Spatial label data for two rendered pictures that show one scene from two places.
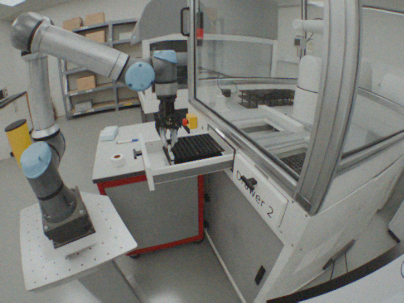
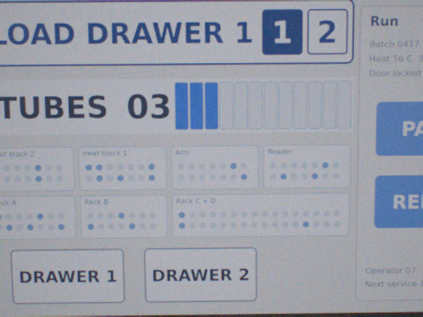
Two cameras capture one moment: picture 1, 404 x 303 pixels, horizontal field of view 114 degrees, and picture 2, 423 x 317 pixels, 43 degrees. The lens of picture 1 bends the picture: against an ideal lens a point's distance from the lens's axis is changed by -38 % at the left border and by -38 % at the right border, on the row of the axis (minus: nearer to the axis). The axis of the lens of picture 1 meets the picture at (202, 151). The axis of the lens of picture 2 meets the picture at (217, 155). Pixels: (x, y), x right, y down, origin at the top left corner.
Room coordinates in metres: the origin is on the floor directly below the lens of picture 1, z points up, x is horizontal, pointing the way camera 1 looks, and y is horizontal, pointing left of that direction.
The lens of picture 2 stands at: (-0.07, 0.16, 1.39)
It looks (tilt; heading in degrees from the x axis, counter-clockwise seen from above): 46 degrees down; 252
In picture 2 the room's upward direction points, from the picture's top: straight up
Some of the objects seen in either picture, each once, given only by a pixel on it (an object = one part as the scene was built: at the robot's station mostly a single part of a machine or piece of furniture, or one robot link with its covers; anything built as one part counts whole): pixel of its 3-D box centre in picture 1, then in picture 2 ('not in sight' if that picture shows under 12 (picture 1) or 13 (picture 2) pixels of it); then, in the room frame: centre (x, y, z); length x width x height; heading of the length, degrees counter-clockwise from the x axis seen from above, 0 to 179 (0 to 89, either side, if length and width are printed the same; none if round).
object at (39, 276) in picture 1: (70, 237); not in sight; (0.40, 0.52, 0.70); 0.45 x 0.44 x 0.12; 129
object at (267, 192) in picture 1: (255, 187); not in sight; (0.53, -0.18, 0.87); 0.29 x 0.02 x 0.11; 20
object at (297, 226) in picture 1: (300, 135); not in sight; (0.96, -0.54, 0.87); 1.02 x 0.95 x 0.14; 20
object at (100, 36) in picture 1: (96, 38); not in sight; (4.24, 2.23, 1.66); 0.41 x 0.32 x 0.28; 109
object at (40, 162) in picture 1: (40, 167); not in sight; (0.42, 0.51, 1.02); 0.13 x 0.12 x 0.14; 22
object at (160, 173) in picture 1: (194, 152); not in sight; (0.79, 0.03, 0.86); 0.40 x 0.26 x 0.06; 110
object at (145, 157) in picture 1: (144, 159); not in sight; (0.72, 0.23, 0.87); 0.29 x 0.02 x 0.11; 20
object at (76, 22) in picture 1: (72, 24); not in sight; (4.07, 2.74, 2.11); 0.41 x 0.33 x 0.29; 109
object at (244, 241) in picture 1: (284, 202); not in sight; (0.95, -0.54, 0.40); 1.03 x 0.95 x 0.80; 20
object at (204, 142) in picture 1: (191, 151); not in sight; (0.79, 0.04, 0.87); 0.22 x 0.18 x 0.06; 110
